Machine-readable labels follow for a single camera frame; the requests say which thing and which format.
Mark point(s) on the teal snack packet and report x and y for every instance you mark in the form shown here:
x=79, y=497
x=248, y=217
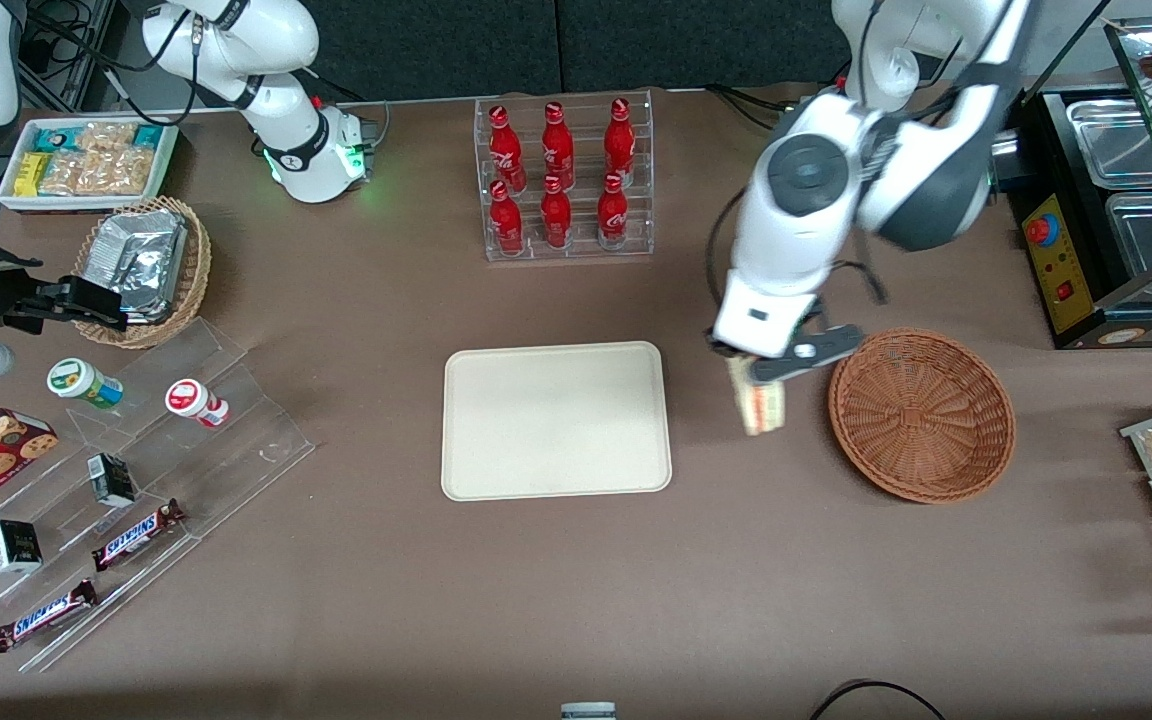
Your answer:
x=148, y=136
x=56, y=139

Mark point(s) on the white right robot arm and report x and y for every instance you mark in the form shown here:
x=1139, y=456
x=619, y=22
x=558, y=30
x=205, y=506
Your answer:
x=276, y=60

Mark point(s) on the white snack tray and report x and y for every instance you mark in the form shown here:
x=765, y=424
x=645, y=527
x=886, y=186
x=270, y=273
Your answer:
x=8, y=195

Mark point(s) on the silver foil package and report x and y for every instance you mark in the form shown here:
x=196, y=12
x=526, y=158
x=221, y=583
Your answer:
x=141, y=260

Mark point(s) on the small black carton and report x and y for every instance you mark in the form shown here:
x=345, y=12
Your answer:
x=111, y=480
x=14, y=546

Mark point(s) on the brown Snickers bar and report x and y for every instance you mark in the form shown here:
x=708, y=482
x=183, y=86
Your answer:
x=44, y=616
x=136, y=536

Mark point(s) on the clear acrylic stepped display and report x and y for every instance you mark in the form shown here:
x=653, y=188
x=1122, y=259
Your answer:
x=256, y=440

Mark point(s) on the beige plastic tray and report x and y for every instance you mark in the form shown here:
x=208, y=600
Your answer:
x=556, y=420

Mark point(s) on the grey object at table edge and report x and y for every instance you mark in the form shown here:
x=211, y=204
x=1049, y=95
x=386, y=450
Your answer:
x=588, y=711

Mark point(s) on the red lid white cup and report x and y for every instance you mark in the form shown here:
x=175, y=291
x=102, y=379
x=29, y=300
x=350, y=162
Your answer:
x=191, y=400

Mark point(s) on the tan wicker basket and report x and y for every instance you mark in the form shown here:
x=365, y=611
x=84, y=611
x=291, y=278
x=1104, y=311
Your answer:
x=191, y=285

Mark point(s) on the yellow snack packet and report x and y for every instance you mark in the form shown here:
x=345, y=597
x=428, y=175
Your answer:
x=31, y=174

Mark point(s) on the clear acrylic bottle rack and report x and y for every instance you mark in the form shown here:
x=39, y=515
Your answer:
x=581, y=250

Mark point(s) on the green lid white cup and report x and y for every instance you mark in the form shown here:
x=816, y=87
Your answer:
x=81, y=382

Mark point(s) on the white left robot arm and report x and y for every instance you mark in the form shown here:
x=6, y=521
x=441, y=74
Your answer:
x=801, y=225

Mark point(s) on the red cola bottle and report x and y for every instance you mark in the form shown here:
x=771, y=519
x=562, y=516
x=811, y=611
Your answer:
x=557, y=148
x=506, y=222
x=505, y=150
x=556, y=218
x=619, y=142
x=613, y=214

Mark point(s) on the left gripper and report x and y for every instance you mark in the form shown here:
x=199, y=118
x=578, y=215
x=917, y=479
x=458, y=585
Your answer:
x=719, y=348

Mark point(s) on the black food warmer cabinet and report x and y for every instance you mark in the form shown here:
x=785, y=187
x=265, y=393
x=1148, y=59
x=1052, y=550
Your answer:
x=1061, y=270

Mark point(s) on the clear cracker bag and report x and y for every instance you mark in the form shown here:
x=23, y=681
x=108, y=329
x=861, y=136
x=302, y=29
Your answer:
x=101, y=172
x=106, y=136

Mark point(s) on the round brown wicker basket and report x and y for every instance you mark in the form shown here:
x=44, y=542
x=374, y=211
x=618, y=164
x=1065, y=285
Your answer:
x=921, y=420

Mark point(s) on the triangular sandwich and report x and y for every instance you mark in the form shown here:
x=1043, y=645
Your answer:
x=764, y=405

